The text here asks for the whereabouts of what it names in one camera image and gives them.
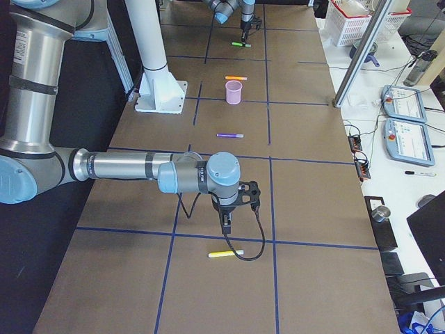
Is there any yellow highlighter pen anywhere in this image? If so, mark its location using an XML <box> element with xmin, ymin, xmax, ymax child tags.
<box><xmin>208</xmin><ymin>250</ymin><xmax>244</xmax><ymax>258</ymax></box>

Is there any blue bowl with handle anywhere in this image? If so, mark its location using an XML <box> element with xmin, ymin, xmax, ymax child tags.
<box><xmin>349</xmin><ymin>39</ymin><xmax>380</xmax><ymax>67</ymax></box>

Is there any orange highlighter pen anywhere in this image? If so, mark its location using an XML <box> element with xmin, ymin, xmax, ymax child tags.
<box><xmin>225</xmin><ymin>75</ymin><xmax>248</xmax><ymax>81</ymax></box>

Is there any upper orange terminal block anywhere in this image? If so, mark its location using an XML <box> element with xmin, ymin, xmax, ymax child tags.
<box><xmin>348</xmin><ymin>134</ymin><xmax>362</xmax><ymax>152</ymax></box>

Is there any small steel cup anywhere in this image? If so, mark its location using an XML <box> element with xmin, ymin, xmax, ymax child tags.
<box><xmin>371</xmin><ymin>205</ymin><xmax>391</xmax><ymax>223</ymax></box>

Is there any green highlighter pen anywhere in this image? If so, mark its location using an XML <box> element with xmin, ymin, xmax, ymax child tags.
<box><xmin>231</xmin><ymin>42</ymin><xmax>252</xmax><ymax>48</ymax></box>

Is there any lower orange terminal block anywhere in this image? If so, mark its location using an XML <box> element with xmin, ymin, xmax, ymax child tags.
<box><xmin>354</xmin><ymin>158</ymin><xmax>371</xmax><ymax>182</ymax></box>

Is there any orange terminal block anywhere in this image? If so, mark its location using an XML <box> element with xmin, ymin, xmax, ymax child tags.
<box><xmin>348</xmin><ymin>134</ymin><xmax>362</xmax><ymax>152</ymax></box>
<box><xmin>354</xmin><ymin>158</ymin><xmax>371</xmax><ymax>182</ymax></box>

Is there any pink mesh pen holder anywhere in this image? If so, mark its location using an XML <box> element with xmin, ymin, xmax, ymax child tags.
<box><xmin>225</xmin><ymin>80</ymin><xmax>243</xmax><ymax>105</ymax></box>

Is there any blue bag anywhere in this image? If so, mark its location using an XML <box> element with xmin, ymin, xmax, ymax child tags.
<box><xmin>397</xmin><ymin>311</ymin><xmax>444</xmax><ymax>334</ymax></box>

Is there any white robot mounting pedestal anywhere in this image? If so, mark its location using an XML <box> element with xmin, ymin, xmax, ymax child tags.
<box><xmin>125</xmin><ymin>0</ymin><xmax>188</xmax><ymax>114</ymax></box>

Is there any purple highlighter pen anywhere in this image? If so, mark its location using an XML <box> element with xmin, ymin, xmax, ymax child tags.
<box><xmin>216</xmin><ymin>133</ymin><xmax>244</xmax><ymax>138</ymax></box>

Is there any lower teach pendant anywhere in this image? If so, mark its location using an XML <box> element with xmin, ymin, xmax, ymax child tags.
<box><xmin>383</xmin><ymin>118</ymin><xmax>435</xmax><ymax>167</ymax></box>

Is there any black monitor corner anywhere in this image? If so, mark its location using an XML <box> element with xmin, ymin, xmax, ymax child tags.
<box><xmin>407</xmin><ymin>192</ymin><xmax>445</xmax><ymax>285</ymax></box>

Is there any upper teach pendant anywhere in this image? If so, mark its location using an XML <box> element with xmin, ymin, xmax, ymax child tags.
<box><xmin>381</xmin><ymin>85</ymin><xmax>427</xmax><ymax>123</ymax></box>

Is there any black box under cup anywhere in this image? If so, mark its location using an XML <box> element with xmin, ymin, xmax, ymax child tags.
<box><xmin>364</xmin><ymin>196</ymin><xmax>398</xmax><ymax>252</ymax></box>

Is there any teach pendant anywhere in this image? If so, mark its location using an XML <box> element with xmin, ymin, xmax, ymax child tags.
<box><xmin>381</xmin><ymin>85</ymin><xmax>427</xmax><ymax>123</ymax></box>
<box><xmin>383</xmin><ymin>118</ymin><xmax>435</xmax><ymax>167</ymax></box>

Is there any grey computer mouse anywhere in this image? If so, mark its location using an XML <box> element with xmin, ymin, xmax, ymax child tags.
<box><xmin>416</xmin><ymin>194</ymin><xmax>435</xmax><ymax>208</ymax></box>

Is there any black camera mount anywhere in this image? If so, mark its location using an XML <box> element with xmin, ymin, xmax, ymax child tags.
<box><xmin>239</xmin><ymin>181</ymin><xmax>261</xmax><ymax>211</ymax></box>
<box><xmin>249</xmin><ymin>16</ymin><xmax>262</xmax><ymax>31</ymax></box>

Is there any white plastic basket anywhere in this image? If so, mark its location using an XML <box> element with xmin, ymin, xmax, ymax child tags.
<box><xmin>323</xmin><ymin>1</ymin><xmax>412</xmax><ymax>47</ymax></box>

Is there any black marker on desk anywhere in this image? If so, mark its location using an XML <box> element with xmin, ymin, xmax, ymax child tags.
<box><xmin>404</xmin><ymin>170</ymin><xmax>437</xmax><ymax>177</ymax></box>

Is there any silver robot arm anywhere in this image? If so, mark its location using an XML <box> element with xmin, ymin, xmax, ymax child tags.
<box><xmin>203</xmin><ymin>0</ymin><xmax>261</xmax><ymax>45</ymax></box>
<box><xmin>1</xmin><ymin>1</ymin><xmax>242</xmax><ymax>234</ymax></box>

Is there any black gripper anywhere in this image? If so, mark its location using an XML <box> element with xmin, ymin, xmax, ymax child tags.
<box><xmin>240</xmin><ymin>20</ymin><xmax>251</xmax><ymax>43</ymax></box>
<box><xmin>211</xmin><ymin>198</ymin><xmax>239</xmax><ymax>234</ymax></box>

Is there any aluminium frame post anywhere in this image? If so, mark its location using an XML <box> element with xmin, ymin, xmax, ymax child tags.
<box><xmin>333</xmin><ymin>0</ymin><xmax>394</xmax><ymax>108</ymax></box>

